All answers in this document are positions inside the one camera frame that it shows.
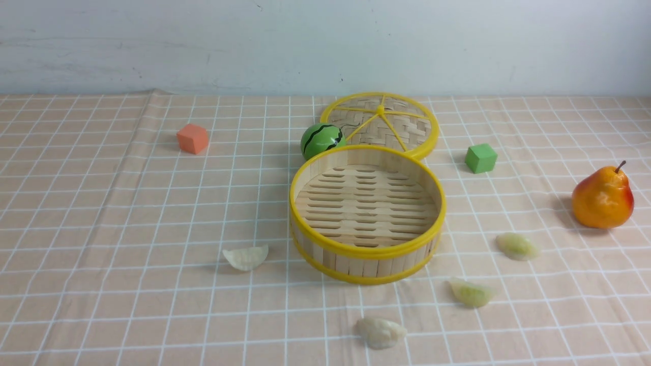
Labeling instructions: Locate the white dumpling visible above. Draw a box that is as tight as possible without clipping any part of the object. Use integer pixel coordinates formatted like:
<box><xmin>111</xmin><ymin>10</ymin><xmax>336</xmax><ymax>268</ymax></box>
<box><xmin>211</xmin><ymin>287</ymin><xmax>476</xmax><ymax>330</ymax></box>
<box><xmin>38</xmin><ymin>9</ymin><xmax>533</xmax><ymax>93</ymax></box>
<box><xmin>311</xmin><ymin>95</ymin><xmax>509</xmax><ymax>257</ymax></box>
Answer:
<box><xmin>355</xmin><ymin>317</ymin><xmax>407</xmax><ymax>350</ymax></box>
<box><xmin>222</xmin><ymin>244</ymin><xmax>269</xmax><ymax>271</ymax></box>

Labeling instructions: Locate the white dumpling front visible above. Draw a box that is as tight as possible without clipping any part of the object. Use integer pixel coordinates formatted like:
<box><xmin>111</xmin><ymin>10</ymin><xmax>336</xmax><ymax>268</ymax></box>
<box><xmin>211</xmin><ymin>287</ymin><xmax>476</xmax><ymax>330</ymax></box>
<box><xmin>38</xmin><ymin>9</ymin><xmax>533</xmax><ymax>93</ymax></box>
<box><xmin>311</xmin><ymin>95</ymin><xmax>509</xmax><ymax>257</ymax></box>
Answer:
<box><xmin>355</xmin><ymin>317</ymin><xmax>407</xmax><ymax>350</ymax></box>

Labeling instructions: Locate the green dumpling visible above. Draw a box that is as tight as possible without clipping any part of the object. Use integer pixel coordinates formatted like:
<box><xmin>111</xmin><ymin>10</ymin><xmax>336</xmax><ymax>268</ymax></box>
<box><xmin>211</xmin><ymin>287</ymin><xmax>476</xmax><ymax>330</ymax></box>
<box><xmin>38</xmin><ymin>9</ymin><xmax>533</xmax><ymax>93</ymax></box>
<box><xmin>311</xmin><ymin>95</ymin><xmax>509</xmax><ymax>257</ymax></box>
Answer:
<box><xmin>448</xmin><ymin>278</ymin><xmax>496</xmax><ymax>308</ymax></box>
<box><xmin>496</xmin><ymin>232</ymin><xmax>539</xmax><ymax>260</ymax></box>

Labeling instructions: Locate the bamboo steamer tray yellow rim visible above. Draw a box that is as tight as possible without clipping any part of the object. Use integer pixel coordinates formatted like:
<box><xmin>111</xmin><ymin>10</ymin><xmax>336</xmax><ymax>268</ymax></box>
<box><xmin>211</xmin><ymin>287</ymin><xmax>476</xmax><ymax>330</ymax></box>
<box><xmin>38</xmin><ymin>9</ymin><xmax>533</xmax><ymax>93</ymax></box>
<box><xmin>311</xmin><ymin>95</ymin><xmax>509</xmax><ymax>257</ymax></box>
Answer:
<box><xmin>289</xmin><ymin>145</ymin><xmax>447</xmax><ymax>285</ymax></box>

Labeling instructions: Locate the woven bamboo steamer lid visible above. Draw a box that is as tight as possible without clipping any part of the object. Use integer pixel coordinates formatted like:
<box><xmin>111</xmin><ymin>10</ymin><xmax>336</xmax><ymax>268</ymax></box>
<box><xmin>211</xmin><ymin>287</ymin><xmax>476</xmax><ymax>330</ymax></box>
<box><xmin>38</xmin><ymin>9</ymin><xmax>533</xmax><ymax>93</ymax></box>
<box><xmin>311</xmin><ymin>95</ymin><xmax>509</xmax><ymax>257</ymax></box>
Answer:
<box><xmin>319</xmin><ymin>92</ymin><xmax>439</xmax><ymax>160</ymax></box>

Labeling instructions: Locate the green toy watermelon ball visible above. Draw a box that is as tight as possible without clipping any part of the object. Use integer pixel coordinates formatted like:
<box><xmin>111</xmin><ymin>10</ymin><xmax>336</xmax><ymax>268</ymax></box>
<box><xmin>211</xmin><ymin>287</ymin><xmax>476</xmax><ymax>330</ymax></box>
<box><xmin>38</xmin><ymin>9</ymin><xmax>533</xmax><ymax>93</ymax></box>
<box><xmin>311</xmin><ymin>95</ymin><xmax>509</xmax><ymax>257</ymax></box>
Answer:
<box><xmin>300</xmin><ymin>123</ymin><xmax>347</xmax><ymax>161</ymax></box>

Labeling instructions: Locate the orange foam cube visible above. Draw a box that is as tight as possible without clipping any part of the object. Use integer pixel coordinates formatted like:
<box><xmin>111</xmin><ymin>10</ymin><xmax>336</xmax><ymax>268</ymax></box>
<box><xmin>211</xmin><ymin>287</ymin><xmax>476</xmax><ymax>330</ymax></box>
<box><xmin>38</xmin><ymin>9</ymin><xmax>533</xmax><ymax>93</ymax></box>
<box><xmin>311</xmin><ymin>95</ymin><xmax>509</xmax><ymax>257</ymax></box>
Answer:
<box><xmin>176</xmin><ymin>124</ymin><xmax>210</xmax><ymax>155</ymax></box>

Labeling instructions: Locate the green foam cube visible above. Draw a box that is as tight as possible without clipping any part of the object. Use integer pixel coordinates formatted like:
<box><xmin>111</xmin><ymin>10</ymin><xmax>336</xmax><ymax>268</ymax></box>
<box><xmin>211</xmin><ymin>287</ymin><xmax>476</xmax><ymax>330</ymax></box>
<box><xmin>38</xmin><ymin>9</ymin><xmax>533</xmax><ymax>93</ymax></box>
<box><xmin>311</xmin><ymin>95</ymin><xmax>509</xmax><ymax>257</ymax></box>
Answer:
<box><xmin>465</xmin><ymin>143</ymin><xmax>498</xmax><ymax>174</ymax></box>

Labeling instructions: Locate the peach checkered tablecloth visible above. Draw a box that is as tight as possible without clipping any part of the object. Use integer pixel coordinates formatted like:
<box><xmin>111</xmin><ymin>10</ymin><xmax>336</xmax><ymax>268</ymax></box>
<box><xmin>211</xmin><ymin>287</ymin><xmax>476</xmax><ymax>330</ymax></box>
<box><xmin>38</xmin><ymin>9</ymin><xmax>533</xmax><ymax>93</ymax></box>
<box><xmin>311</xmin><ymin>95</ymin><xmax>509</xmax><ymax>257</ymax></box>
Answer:
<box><xmin>1</xmin><ymin>91</ymin><xmax>650</xmax><ymax>365</ymax></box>

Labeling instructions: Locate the orange yellow toy pear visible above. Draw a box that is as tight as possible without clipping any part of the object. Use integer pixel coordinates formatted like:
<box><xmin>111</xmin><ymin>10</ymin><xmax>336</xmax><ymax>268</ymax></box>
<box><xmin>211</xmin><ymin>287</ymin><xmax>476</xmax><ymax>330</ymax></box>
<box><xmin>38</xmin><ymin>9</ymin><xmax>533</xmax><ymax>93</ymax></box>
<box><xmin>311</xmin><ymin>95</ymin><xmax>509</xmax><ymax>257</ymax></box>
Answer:
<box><xmin>572</xmin><ymin>160</ymin><xmax>634</xmax><ymax>229</ymax></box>

